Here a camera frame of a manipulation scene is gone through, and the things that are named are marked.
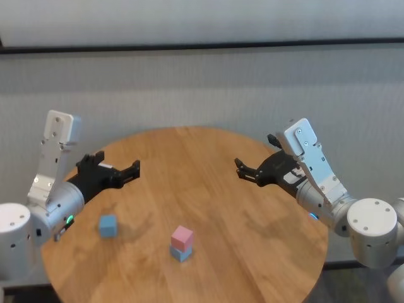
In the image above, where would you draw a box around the blue cube block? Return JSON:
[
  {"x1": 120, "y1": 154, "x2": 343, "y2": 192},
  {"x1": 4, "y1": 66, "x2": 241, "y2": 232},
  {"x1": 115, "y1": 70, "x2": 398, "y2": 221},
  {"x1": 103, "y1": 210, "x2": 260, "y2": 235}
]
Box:
[
  {"x1": 98, "y1": 215, "x2": 119, "y2": 239},
  {"x1": 169, "y1": 245, "x2": 193, "y2": 264}
]

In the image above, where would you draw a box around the pink cube block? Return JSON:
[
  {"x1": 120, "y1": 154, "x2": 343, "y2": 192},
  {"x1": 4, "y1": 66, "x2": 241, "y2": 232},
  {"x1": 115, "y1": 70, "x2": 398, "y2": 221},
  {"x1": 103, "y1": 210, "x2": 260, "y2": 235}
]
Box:
[{"x1": 170, "y1": 225, "x2": 194, "y2": 252}]

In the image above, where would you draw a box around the black horizontal wall strip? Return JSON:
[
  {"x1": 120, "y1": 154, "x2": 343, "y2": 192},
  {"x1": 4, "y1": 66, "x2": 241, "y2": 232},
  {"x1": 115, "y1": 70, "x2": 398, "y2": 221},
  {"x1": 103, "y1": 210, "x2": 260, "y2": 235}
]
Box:
[{"x1": 0, "y1": 37, "x2": 404, "y2": 56}]

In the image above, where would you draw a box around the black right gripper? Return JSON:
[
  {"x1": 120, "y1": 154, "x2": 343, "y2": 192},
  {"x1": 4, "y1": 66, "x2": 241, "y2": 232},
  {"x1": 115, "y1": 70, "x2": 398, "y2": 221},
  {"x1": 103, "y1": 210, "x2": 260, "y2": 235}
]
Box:
[{"x1": 234, "y1": 134, "x2": 307, "y2": 194}]

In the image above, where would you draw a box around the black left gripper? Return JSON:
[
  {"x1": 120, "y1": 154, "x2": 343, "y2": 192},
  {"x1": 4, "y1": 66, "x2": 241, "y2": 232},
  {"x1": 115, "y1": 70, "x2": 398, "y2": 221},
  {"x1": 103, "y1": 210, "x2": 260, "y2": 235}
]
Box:
[{"x1": 65, "y1": 151, "x2": 141, "y2": 203}]

